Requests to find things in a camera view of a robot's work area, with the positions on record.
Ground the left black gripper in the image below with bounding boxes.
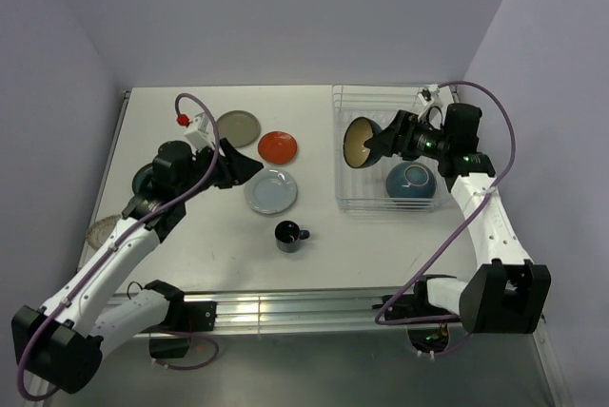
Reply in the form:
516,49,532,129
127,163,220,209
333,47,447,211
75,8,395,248
177,137,263,202

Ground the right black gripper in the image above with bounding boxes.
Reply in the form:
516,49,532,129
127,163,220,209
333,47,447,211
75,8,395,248
363,109,451,162

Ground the beige interior dark bowl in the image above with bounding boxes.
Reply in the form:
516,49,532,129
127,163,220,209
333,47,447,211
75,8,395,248
343,117,382,169

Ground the blue ceramic bowl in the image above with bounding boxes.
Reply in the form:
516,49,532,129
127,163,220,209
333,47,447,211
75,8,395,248
385,162,437,199

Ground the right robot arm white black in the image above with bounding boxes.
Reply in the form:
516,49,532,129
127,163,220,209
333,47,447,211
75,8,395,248
367,104,551,334

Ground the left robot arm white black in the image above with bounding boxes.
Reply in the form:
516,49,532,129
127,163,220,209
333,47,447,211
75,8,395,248
11,139,263,394

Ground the grey round plate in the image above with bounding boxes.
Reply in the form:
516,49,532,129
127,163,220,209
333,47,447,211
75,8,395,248
217,110,261,148

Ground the orange saucer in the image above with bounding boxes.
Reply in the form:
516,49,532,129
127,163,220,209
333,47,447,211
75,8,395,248
257,130,298,165

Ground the light blue scalloped plate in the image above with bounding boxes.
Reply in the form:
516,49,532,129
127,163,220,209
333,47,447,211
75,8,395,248
244,168,298,215

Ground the dark blue mug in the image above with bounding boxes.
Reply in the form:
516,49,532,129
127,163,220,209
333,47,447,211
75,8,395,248
274,221,310,254

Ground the teal dark saucer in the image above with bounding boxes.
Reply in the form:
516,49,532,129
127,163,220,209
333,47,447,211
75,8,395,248
131,163,153,195

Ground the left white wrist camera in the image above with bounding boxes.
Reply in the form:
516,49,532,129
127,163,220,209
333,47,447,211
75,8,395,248
176,112,214,151

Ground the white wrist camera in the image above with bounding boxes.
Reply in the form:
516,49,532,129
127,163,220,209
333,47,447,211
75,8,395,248
176,112,214,151
417,84,443,121

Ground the white wire dish rack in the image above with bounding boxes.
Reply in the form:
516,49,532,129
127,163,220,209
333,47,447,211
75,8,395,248
332,84,454,211

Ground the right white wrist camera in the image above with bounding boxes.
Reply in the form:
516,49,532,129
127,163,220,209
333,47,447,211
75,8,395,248
417,84,443,121

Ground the aluminium rail frame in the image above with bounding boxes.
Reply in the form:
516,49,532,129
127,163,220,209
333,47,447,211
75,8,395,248
105,84,572,406

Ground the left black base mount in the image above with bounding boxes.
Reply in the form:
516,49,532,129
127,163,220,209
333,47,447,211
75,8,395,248
147,300,217,360

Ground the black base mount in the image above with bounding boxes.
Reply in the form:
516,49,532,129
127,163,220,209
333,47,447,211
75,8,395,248
383,293,461,324
147,300,217,360

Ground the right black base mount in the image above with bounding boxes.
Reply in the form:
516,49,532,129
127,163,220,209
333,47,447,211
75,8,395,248
383,293,461,324

